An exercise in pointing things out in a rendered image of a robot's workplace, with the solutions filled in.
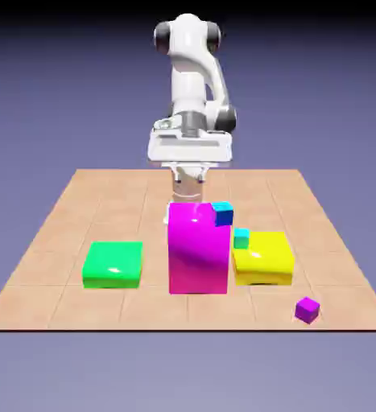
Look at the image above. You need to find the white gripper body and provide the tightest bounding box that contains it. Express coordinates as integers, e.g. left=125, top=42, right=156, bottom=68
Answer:
left=147, top=127, right=234, bottom=171

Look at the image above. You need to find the small blue cube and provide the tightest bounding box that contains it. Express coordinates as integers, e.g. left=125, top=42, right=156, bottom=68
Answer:
left=210, top=201, right=234, bottom=228

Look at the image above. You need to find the small teal cube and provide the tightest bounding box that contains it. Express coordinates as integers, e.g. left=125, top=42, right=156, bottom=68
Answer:
left=233, top=227, right=251, bottom=250

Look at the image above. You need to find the small purple cube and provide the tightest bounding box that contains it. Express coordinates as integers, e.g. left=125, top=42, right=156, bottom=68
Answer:
left=294, top=296, right=321, bottom=325

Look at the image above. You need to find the large magenta box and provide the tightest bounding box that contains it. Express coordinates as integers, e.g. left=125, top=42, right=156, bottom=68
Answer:
left=167, top=201, right=233, bottom=295

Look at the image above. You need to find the large yellow box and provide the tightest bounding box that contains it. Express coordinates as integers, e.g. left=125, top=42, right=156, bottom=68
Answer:
left=231, top=230, right=296, bottom=286

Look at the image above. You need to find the large green box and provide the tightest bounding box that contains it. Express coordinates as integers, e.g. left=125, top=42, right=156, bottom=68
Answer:
left=81, top=241, right=144, bottom=290

